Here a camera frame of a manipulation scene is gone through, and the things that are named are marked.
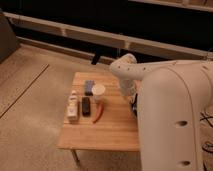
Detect dark ceramic bowl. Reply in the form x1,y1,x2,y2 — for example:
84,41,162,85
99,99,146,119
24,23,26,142
130,93,138,118

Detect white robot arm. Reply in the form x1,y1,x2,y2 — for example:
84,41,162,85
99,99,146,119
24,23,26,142
110,54,213,171

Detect white paper cup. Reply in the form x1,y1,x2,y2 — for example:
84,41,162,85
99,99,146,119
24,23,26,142
92,84,106,102

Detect blue sponge block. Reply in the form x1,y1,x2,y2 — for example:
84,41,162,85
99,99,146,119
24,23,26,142
84,80,95,96

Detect black rectangular block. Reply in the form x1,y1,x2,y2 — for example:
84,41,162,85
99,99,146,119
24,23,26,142
82,97,90,116

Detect red chili pepper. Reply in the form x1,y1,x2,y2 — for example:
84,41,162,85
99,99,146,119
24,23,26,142
93,102,104,123

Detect white plastic bottle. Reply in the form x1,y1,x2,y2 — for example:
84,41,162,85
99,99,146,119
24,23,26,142
67,90,78,122

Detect wooden table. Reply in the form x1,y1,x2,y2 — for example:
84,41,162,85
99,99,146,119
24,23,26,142
58,72,139,151

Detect metal table leg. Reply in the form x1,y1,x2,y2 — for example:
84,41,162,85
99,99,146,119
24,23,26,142
71,150,80,164

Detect black cables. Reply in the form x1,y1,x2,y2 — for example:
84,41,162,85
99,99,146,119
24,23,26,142
199,111,213,158

